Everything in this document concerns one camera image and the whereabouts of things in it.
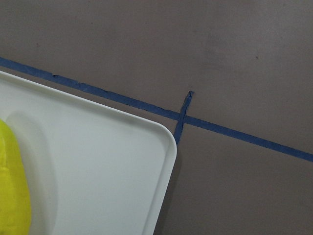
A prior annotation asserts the white bear tray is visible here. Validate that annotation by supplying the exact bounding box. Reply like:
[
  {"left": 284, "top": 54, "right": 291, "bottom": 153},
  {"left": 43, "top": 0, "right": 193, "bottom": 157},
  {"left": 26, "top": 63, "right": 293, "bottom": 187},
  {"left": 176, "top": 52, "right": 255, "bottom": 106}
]
[{"left": 0, "top": 72, "right": 177, "bottom": 235}]

